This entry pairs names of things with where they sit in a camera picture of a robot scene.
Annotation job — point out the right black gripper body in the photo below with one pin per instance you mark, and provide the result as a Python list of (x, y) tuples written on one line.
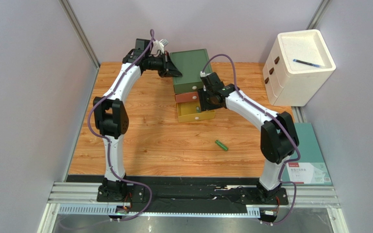
[(201, 100)]

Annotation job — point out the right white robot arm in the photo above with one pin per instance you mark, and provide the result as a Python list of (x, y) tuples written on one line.
[(278, 139)]

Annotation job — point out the yellow bottom drawer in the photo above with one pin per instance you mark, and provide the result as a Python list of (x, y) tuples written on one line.
[(187, 112)]

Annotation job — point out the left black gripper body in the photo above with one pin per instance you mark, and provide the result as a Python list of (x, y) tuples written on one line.
[(158, 64)]

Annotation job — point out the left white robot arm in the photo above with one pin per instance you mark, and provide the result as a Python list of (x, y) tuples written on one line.
[(110, 115)]

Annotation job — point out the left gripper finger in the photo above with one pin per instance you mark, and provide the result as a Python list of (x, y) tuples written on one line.
[(167, 58), (169, 71)]

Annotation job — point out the green top drawer box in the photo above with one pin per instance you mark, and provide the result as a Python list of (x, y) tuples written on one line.
[(190, 63)]

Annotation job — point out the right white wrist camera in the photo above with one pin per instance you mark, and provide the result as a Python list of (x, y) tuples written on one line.
[(203, 74)]

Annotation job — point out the teal box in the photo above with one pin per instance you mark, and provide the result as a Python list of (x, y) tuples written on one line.
[(310, 169)]

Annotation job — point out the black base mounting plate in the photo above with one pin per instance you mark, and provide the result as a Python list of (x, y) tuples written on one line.
[(191, 195)]

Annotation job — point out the red drawer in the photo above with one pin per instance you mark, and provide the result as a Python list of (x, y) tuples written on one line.
[(186, 97)]

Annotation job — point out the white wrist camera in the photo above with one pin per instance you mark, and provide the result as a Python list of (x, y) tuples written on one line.
[(159, 46), (203, 74)]

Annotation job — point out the white three-drawer cabinet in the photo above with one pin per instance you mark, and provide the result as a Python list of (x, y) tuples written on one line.
[(288, 83)]

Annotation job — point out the aluminium frame rail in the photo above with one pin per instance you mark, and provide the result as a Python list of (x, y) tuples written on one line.
[(80, 198)]

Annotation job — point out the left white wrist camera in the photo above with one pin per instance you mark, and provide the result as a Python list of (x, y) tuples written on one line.
[(159, 46)]

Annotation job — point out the blue pen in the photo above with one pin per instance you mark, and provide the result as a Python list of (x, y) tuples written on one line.
[(306, 63)]

